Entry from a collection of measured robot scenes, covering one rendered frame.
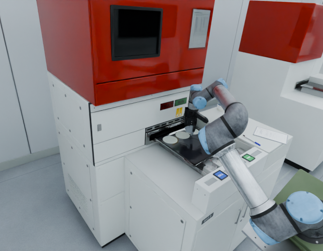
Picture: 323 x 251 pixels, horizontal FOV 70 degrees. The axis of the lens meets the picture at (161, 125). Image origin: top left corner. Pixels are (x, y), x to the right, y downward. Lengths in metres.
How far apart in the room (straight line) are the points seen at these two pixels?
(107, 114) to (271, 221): 0.92
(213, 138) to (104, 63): 0.61
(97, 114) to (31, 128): 1.66
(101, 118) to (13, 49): 1.49
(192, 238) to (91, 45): 1.03
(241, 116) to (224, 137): 0.11
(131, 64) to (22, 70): 1.60
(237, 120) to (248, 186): 0.27
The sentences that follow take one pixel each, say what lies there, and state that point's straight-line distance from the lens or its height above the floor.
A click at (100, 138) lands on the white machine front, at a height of 1.00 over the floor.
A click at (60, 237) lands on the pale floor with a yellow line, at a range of 2.19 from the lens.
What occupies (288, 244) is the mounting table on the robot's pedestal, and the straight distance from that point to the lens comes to 1.25.
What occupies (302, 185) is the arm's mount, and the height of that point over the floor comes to 1.00.
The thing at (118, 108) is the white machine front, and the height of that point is 1.16.
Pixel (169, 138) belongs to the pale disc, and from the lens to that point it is 1.56.
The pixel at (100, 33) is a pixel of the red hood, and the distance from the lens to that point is 1.12.
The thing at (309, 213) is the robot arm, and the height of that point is 1.08.
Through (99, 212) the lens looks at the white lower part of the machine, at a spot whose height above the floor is 0.43.
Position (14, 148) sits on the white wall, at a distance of 2.93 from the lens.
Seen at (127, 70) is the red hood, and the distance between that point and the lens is 1.22.
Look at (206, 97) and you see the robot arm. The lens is 1.36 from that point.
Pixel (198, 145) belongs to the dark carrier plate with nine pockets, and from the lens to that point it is 1.53.
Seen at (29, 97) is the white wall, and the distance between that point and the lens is 2.74.
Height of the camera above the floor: 1.70
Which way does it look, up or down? 28 degrees down
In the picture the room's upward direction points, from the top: 5 degrees clockwise
